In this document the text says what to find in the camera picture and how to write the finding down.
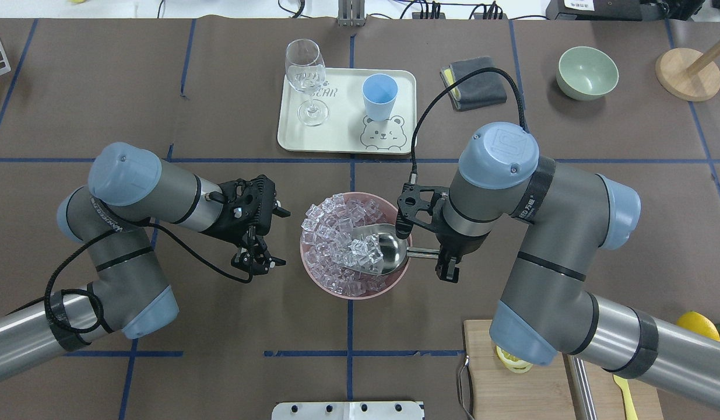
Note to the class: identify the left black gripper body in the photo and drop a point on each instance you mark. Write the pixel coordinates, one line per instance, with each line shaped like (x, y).
(227, 224)

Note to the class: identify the pink bowl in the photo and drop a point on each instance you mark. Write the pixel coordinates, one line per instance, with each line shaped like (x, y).
(355, 245)

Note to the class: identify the metal ice scoop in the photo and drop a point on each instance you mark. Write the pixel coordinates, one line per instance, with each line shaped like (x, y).
(394, 251)

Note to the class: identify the wooden cutting board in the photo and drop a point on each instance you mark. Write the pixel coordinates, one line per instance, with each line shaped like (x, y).
(545, 392)

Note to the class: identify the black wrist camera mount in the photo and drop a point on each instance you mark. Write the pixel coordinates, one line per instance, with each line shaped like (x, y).
(421, 205)

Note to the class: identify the steel rolling pin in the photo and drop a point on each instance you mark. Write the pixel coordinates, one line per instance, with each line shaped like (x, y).
(582, 395)

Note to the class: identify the grey folded cloth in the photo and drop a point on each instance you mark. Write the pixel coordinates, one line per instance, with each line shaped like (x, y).
(482, 90)

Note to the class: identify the green bowl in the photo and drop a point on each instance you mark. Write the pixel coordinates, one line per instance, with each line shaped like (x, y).
(585, 73)

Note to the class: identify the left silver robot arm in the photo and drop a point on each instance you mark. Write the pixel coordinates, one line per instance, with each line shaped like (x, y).
(114, 282)

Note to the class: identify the lemon slice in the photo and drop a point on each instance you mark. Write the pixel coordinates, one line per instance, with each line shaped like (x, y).
(513, 363)

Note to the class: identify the yellow lemon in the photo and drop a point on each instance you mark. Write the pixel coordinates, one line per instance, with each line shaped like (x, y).
(697, 323)

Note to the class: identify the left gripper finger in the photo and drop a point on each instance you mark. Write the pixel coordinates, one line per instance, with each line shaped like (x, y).
(253, 256)
(280, 211)

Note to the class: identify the yellow plastic knife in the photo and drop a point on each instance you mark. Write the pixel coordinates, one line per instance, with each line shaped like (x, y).
(628, 403)

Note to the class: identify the cream bear tray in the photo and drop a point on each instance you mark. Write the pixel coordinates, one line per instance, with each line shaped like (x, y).
(348, 129)

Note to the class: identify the blue plastic cup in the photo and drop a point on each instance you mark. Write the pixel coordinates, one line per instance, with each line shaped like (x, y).
(379, 94)

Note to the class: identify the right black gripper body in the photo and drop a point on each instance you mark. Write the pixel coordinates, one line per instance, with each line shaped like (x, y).
(452, 245)

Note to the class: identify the clear wine glass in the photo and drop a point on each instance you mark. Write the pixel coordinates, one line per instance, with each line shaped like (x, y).
(305, 72)

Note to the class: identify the clear ice cubes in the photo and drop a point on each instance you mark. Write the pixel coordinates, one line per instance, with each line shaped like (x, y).
(336, 245)

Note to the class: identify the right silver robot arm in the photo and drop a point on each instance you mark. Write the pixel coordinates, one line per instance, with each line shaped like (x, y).
(544, 309)

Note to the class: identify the wooden cup stand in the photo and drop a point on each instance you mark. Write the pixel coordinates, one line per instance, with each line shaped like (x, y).
(690, 74)

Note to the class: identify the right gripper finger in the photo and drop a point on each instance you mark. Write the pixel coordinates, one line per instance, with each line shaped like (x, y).
(447, 266)

